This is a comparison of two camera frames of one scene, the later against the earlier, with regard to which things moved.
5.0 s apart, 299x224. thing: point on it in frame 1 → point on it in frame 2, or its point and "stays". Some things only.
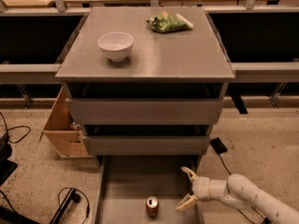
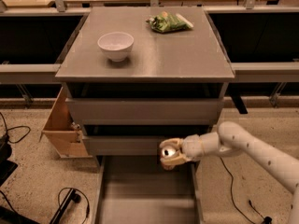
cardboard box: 63,133 stays
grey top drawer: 147,111 stays
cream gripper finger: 192,175 → 177,141
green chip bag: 166,21 stays
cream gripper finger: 187,202 → 169,161
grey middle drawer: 146,146 stays
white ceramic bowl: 116,45 stays
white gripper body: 201,188 → 192,147
